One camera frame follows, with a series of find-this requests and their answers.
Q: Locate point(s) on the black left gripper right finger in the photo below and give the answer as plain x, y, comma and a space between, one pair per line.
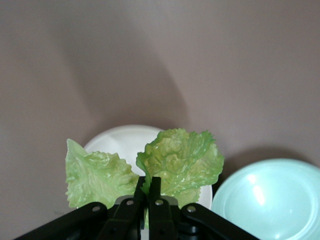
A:
162, 220

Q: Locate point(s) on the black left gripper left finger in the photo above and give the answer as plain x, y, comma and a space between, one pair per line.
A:
120, 220

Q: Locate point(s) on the green lettuce leaf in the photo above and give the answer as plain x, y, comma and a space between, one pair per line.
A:
100, 172

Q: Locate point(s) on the cream plate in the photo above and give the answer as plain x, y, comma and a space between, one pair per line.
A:
120, 140

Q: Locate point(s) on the mint green plate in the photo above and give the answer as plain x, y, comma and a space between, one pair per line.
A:
270, 200

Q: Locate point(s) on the brown table cover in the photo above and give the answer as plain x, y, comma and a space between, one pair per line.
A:
150, 50

